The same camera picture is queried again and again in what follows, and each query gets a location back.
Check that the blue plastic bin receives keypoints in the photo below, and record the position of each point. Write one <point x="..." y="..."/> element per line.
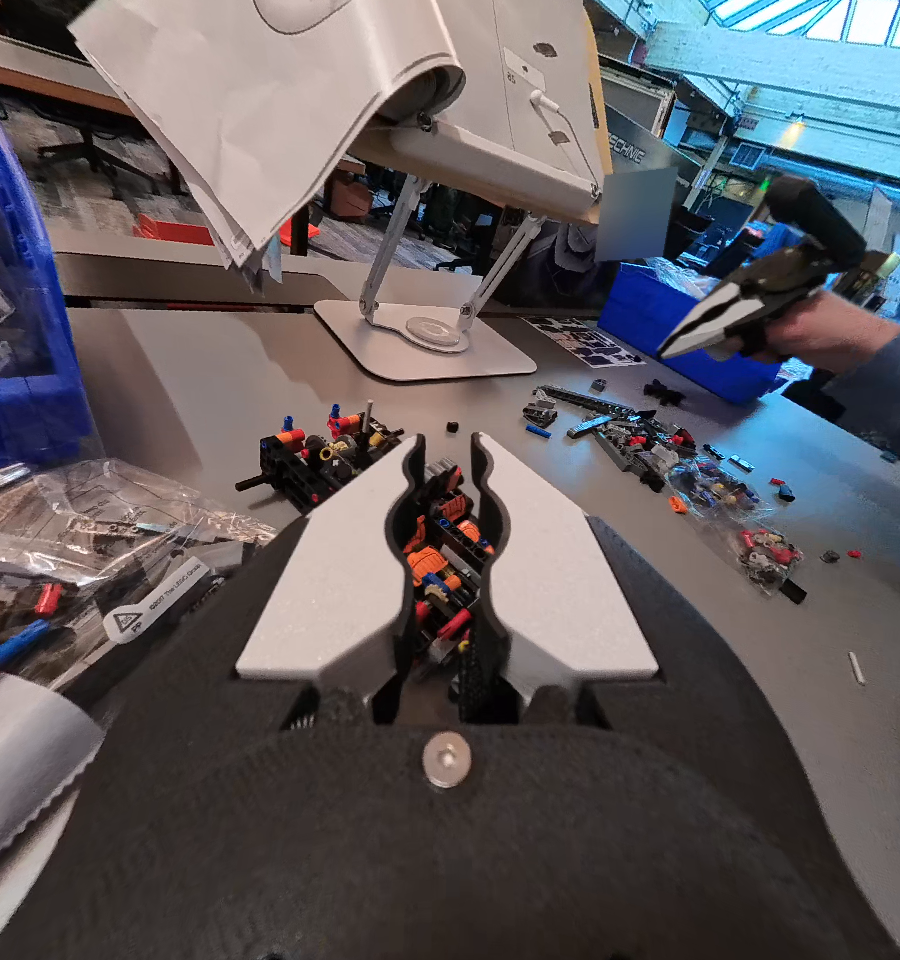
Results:
<point x="22" y="420"/>
<point x="645" y="315"/>

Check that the clear bag of lego parts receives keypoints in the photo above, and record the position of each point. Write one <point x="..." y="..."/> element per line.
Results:
<point x="82" y="525"/>

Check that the partly built lego model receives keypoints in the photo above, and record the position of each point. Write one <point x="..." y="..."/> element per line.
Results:
<point x="307" y="465"/>

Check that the cardboard box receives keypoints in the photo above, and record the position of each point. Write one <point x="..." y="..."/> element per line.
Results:
<point x="358" y="199"/>

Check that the small bag of blue pieces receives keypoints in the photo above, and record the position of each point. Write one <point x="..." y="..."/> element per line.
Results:
<point x="716" y="487"/>

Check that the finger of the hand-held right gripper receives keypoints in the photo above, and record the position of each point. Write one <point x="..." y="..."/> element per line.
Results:
<point x="716" y="311"/>
<point x="697" y="341"/>

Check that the dark grey angled lego piece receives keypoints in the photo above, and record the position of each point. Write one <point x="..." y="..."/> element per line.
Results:
<point x="540" y="414"/>

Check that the black lego brick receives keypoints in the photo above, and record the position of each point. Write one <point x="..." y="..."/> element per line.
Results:
<point x="793" y="591"/>

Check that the white instruction booklet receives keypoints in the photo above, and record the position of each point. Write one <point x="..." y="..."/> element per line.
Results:
<point x="270" y="97"/>

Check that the black office chair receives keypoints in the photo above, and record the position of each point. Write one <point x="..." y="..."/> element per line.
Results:
<point x="90" y="142"/>

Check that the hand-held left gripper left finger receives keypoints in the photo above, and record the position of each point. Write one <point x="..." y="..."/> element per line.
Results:
<point x="330" y="592"/>

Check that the black lego claw assembly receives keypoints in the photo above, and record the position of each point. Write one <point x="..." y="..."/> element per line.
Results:
<point x="661" y="391"/>

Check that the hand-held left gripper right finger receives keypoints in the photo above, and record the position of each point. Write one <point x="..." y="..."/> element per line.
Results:
<point x="562" y="592"/>

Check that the small bag of red pieces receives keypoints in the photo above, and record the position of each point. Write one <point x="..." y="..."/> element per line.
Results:
<point x="769" y="555"/>

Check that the small white lego rod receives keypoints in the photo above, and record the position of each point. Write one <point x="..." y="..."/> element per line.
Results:
<point x="856" y="667"/>

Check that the white folding stand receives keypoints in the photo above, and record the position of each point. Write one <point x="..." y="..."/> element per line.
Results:
<point x="420" y="352"/>

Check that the person's right forearm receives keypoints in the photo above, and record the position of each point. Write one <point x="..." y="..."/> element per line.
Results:
<point x="885" y="397"/>

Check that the pile of lego pieces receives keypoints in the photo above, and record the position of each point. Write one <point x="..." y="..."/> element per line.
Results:
<point x="622" y="442"/>

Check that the person's right hand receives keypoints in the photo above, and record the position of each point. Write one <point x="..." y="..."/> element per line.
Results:
<point x="832" y="334"/>

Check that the wooden desk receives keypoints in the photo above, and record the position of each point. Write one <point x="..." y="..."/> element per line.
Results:
<point x="37" y="75"/>

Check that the sticker sheet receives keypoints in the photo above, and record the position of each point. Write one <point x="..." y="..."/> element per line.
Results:
<point x="581" y="345"/>

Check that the crumpled clear plastic bags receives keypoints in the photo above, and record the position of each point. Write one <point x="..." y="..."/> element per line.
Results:
<point x="682" y="274"/>

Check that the black lego tile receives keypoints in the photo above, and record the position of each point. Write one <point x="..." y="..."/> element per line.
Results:
<point x="741" y="463"/>

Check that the orange traffic cone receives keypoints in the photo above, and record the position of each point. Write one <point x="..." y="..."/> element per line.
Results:
<point x="300" y="236"/>

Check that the dark lego box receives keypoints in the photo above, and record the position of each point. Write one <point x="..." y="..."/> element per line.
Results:
<point x="562" y="259"/>

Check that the red plastic object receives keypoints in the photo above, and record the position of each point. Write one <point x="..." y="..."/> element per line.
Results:
<point x="169" y="231"/>

